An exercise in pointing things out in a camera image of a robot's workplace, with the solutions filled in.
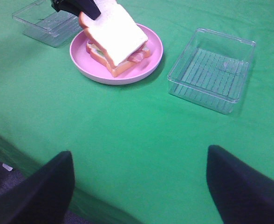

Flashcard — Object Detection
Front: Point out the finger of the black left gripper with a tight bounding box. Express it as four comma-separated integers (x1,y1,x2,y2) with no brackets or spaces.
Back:
67,0,101,20
51,0,80,17

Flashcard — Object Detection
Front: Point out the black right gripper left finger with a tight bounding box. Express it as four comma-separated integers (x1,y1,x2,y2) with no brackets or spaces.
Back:
0,151,75,224

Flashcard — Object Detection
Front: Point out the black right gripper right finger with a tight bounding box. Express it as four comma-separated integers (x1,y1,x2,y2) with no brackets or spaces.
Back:
206,145,274,224

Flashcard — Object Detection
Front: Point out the white bread slice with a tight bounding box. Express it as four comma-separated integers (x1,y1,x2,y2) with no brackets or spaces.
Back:
78,0,148,68
86,40,151,77

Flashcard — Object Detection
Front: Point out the bacon strip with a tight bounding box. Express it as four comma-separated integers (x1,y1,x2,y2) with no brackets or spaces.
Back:
128,51,144,63

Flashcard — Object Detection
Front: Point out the green lettuce leaf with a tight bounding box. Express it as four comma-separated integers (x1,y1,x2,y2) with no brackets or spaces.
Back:
96,49,104,56

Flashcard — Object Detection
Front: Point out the clear left plastic container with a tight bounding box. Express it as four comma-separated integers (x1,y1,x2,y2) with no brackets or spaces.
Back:
12,0,82,47

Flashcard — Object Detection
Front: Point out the clear plastic container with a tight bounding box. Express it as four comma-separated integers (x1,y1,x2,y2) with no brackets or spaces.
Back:
167,28,256,114
12,0,82,47

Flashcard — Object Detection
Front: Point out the white floor scrap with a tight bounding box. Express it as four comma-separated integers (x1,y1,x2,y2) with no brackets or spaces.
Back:
2,163,14,172

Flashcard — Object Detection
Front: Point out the pink round plate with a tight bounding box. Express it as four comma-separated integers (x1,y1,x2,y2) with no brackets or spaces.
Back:
69,24,164,85

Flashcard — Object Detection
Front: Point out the green tablecloth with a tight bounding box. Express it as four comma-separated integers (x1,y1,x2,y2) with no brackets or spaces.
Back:
0,0,274,224

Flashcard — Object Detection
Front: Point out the clear right plastic container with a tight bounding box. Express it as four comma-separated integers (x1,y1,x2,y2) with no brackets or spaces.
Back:
167,28,256,114

